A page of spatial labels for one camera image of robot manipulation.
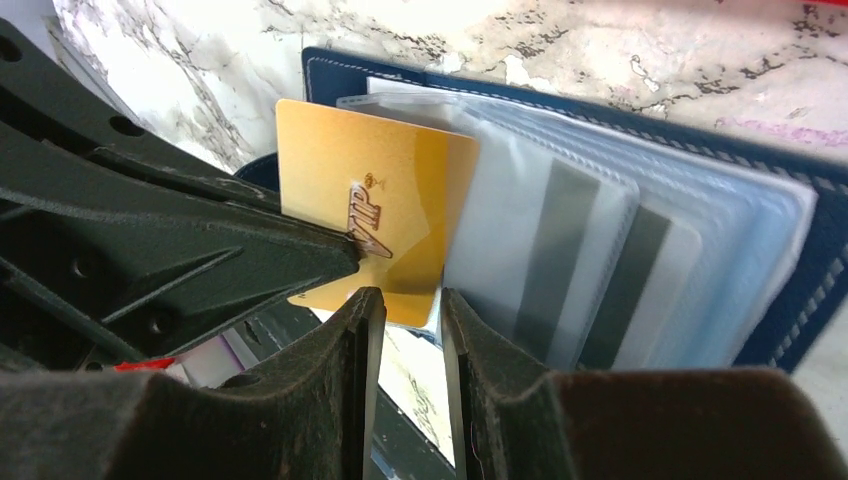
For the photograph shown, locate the gold VIP card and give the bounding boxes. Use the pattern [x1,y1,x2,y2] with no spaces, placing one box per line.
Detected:
[276,99,480,328]

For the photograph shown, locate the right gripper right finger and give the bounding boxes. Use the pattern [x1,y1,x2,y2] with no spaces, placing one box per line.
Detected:
[440,289,847,479]

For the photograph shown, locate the navy blue card holder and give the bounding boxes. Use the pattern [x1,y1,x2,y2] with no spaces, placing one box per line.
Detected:
[239,47,847,371]

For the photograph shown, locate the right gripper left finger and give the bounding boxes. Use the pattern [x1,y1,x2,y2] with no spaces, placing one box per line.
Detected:
[1,287,386,479]

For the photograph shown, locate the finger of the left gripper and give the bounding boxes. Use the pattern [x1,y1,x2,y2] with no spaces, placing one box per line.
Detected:
[1,21,359,371]

